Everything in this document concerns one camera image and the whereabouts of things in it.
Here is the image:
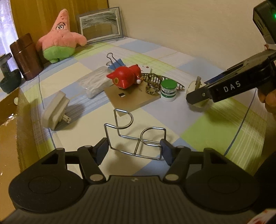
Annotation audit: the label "chrome wire rack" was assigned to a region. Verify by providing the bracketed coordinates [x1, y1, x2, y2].
[104, 108, 166, 161]

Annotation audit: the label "green lid round tin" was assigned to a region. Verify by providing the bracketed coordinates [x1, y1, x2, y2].
[160, 79, 177, 102]

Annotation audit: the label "white power adapter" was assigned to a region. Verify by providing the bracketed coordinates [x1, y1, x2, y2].
[41, 91, 71, 130]

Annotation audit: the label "person right hand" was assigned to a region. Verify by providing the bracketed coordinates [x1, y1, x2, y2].
[258, 89, 276, 118]

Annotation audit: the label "leopard print hair claw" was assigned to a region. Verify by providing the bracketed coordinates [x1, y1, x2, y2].
[141, 72, 186, 95]

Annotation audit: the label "tan wooden board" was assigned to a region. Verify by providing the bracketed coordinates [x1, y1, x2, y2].
[104, 82, 160, 112]

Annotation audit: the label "checkered tablecloth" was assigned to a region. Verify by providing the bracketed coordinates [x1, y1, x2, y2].
[21, 38, 267, 174]

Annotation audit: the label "brown cardboard box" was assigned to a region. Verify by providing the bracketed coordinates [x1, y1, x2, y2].
[1, 88, 33, 220]

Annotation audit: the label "clear plastic packet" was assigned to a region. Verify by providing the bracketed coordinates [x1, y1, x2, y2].
[77, 66, 113, 99]

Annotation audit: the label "red cat figurine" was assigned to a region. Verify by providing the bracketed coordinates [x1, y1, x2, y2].
[107, 64, 143, 89]

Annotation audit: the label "blue binder clip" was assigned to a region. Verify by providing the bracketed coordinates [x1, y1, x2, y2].
[106, 52, 125, 70]

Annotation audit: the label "pink starfish plush toy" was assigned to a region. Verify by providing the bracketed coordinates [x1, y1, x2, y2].
[36, 9, 87, 64]

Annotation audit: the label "framed sand picture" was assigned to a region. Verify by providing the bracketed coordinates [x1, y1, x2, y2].
[76, 7, 124, 44]

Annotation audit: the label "brown wooden canister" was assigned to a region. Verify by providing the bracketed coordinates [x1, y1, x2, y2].
[10, 33, 43, 81]

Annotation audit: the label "pink lace curtain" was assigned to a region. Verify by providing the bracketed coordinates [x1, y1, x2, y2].
[0, 0, 18, 55]

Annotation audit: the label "wooden wall panel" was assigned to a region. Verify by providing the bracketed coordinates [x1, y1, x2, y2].
[10, 0, 109, 42]

